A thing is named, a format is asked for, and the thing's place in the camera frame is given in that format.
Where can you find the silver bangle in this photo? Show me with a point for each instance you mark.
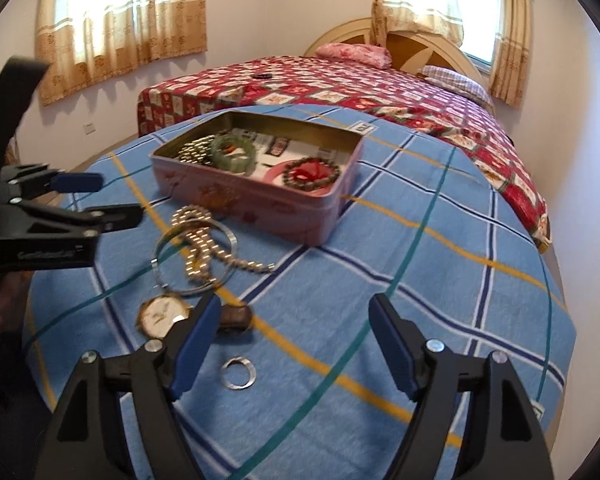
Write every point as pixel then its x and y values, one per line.
pixel 233 247

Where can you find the blue plaid tablecloth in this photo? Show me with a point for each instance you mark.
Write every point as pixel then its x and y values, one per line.
pixel 380 240

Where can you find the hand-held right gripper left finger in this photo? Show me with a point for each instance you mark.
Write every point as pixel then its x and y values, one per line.
pixel 200 350

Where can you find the small black object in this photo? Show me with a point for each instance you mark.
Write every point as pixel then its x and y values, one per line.
pixel 261 77

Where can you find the white wall socket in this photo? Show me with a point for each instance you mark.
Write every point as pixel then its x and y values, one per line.
pixel 89 128

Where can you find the cream wooden headboard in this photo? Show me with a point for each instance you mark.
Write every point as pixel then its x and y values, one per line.
pixel 340 35

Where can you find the pink tin box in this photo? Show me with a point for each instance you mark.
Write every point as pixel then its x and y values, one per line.
pixel 260 210

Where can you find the plaid pillow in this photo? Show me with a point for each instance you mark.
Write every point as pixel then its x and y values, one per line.
pixel 455 82

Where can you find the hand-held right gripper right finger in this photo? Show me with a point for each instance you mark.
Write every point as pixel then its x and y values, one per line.
pixel 395 350

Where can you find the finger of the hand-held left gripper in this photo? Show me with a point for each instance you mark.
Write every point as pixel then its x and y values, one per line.
pixel 80 182
pixel 115 215

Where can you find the beige curtain draped over headboard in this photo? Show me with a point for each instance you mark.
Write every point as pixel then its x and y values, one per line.
pixel 415 0

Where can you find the window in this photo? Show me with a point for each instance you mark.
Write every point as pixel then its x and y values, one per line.
pixel 475 15

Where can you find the bed with red patterned cover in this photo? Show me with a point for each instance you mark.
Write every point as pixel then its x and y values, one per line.
pixel 430 105

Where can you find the narrow beige patterned curtain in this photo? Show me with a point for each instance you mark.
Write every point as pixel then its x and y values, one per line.
pixel 512 35

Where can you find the wide beige patterned curtain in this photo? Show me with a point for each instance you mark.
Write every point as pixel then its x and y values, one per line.
pixel 120 35

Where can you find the pink bangle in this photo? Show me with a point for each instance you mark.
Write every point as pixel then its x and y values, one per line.
pixel 272 175

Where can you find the pink floral pillow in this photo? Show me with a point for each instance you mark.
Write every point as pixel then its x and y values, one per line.
pixel 352 54

